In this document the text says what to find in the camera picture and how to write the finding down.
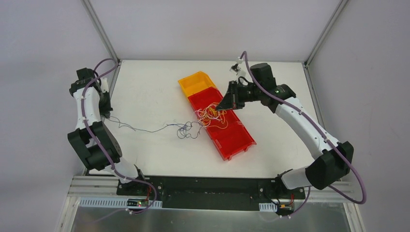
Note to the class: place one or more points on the yellow plastic bin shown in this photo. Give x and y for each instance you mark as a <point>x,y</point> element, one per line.
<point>195,83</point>

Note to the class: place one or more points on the red bin near yellow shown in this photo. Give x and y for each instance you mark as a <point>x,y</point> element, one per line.
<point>204,98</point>

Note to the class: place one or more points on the red middle bin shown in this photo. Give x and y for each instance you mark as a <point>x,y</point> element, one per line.
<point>216,121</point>

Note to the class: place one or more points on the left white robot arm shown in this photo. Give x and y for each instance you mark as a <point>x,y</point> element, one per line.
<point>92,141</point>

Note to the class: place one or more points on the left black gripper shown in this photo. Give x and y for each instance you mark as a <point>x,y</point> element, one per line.
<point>106,104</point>

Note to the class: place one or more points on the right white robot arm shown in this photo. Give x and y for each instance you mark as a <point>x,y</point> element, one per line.
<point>331,157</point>

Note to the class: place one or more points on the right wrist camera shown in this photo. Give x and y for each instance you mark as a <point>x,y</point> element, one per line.
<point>238,71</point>

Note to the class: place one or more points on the red front bin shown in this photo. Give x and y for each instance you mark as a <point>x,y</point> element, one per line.
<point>232,141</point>

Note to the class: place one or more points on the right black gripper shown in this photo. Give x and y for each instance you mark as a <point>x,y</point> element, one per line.
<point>234,95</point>

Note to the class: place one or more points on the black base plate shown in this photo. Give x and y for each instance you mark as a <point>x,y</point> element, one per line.
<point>211,201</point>

